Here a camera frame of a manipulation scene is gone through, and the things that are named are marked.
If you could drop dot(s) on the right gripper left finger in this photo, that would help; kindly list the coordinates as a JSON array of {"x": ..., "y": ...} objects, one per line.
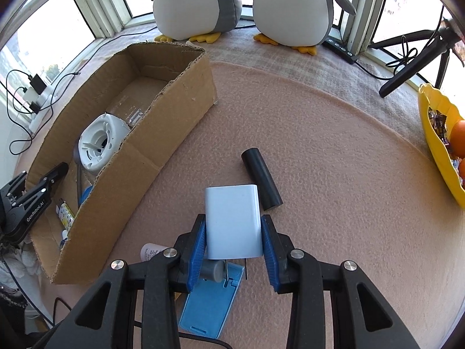
[{"x": 104, "y": 317}]

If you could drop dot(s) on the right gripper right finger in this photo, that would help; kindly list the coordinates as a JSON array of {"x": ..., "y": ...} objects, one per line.
[{"x": 361, "y": 315}]

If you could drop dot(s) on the pink white bottle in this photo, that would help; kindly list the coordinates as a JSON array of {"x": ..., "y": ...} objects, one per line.
[{"x": 149, "y": 250}]

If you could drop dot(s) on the white round plastic device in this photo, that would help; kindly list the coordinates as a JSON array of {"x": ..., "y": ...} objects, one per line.
[{"x": 100, "y": 141}]

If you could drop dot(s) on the light blue holder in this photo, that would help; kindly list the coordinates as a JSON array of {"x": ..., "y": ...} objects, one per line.
[{"x": 208, "y": 304}]

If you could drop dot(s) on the grey small cylinder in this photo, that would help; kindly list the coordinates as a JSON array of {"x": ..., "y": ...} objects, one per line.
[{"x": 214, "y": 270}]

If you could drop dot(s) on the black cylinder tube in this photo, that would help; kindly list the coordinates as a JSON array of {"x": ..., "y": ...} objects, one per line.
[{"x": 258, "y": 171}]

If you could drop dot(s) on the white rectangular box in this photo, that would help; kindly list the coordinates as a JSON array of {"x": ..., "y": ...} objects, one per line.
[{"x": 233, "y": 222}]

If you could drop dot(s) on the white sleeve forearm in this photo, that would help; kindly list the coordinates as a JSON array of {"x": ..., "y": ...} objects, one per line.
[{"x": 23, "y": 265}]

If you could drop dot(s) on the white power strip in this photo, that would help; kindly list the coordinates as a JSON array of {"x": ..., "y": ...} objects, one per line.
[{"x": 39, "y": 105}]

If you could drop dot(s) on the black charger adapter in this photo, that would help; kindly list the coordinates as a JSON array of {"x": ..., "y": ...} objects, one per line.
[{"x": 38, "y": 84}]

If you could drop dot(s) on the pink carpet mat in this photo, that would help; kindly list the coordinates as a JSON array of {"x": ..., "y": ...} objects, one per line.
[{"x": 353, "y": 170}]

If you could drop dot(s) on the orange fruit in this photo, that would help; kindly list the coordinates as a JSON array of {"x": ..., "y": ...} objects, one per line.
[
  {"x": 457, "y": 139},
  {"x": 461, "y": 169}
]

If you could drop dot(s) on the open cardboard box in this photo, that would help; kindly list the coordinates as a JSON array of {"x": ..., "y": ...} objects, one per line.
[{"x": 161, "y": 90}]

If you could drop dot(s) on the wrapped candies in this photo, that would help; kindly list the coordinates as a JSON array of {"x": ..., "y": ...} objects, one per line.
[{"x": 438, "y": 123}]

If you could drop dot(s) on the yellow fruit bowl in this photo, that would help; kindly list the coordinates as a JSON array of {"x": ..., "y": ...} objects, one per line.
[{"x": 430, "y": 98}]

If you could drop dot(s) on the large penguin plush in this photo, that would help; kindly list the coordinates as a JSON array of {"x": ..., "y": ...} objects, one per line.
[{"x": 195, "y": 20}]

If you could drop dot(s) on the black tripod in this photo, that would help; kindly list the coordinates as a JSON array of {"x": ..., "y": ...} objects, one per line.
[{"x": 440, "y": 42}]

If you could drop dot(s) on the small penguin plush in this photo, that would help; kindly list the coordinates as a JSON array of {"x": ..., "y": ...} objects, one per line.
[{"x": 301, "y": 25}]

